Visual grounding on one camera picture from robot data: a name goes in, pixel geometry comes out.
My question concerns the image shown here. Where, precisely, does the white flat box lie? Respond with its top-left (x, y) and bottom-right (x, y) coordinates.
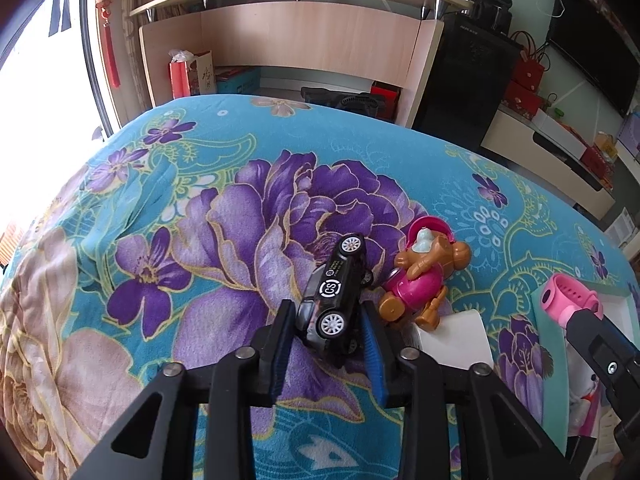
top-left (532, 108), bottom-right (587, 160)

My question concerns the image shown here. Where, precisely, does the pink kids smartwatch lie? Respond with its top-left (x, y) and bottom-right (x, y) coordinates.
top-left (539, 273), bottom-right (603, 330)

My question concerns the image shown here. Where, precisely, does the red handbag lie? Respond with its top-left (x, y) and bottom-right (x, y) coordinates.
top-left (510, 29), bottom-right (549, 93)

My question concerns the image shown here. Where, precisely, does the magenta lighter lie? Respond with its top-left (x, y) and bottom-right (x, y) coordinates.
top-left (572, 399), bottom-right (600, 437)

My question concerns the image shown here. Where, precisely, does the black water dispenser cabinet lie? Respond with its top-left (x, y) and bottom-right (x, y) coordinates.
top-left (413, 0), bottom-right (521, 152)

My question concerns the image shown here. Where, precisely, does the red gift bag on floor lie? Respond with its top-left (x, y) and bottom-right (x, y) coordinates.
top-left (168, 50), bottom-right (217, 99)

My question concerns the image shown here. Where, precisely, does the wall mounted black television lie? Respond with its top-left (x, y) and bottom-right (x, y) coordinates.
top-left (546, 0), bottom-right (639, 116)

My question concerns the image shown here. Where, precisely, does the red gift box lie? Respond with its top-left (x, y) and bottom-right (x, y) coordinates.
top-left (502, 80), bottom-right (542, 120)

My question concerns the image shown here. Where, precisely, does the teal storage crate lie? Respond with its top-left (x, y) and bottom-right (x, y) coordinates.
top-left (215, 66), bottom-right (262, 94)

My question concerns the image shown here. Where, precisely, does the white square charger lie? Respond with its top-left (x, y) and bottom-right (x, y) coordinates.
top-left (411, 310), bottom-right (494, 370)

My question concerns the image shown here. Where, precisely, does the red white glue bottle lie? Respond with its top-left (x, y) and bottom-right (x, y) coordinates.
top-left (576, 374), bottom-right (599, 425)

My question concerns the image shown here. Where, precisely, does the floral blue tablecloth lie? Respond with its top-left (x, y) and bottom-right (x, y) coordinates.
top-left (1, 96), bottom-right (639, 479)

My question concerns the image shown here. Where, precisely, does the black bag on floor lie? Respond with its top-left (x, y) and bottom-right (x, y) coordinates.
top-left (300, 87), bottom-right (386, 118)

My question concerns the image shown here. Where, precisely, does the wooden shelf desk unit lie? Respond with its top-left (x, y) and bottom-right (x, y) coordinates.
top-left (130, 0), bottom-right (471, 127)

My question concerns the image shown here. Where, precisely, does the brown pink puppy figurine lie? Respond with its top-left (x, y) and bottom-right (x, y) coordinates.
top-left (378, 216), bottom-right (472, 332)

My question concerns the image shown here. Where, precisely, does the white tv stand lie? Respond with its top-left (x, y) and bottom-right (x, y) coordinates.
top-left (482, 110), bottom-right (615, 220)

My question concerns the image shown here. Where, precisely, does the black plug adapter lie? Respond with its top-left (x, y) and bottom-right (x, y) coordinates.
top-left (565, 434), bottom-right (597, 477)

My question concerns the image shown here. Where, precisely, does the red hanging knot decoration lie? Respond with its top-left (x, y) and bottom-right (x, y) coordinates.
top-left (94, 0), bottom-right (120, 89)

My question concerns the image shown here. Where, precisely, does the black toy car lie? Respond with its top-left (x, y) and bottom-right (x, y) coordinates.
top-left (295, 233), bottom-right (373, 368)

